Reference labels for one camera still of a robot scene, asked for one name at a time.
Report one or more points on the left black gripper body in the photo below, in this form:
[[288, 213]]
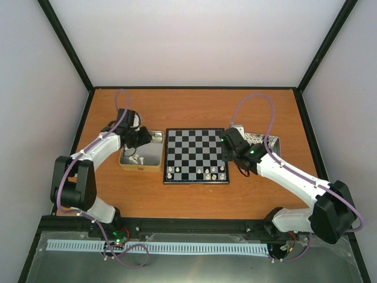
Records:
[[138, 140]]

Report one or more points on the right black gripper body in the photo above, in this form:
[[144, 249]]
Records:
[[227, 157]]

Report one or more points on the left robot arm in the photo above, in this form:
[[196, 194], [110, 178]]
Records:
[[74, 187]]

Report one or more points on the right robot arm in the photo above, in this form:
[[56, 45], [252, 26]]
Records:
[[330, 210]]

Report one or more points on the tan tray of white pieces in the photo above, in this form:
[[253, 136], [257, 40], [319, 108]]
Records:
[[146, 158]]

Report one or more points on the clear tray of black pieces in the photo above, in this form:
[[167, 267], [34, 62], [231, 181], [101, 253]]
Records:
[[273, 142]]

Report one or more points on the green lit circuit board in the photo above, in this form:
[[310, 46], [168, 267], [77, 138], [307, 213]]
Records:
[[122, 236]]

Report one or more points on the black and white chessboard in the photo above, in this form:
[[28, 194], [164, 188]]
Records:
[[191, 149]]

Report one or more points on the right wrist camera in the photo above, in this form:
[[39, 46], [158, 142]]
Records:
[[240, 129]]

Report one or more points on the black aluminium frame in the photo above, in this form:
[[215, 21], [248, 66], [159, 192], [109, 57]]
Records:
[[74, 224]]

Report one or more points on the light blue cable duct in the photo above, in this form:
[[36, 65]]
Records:
[[162, 248]]

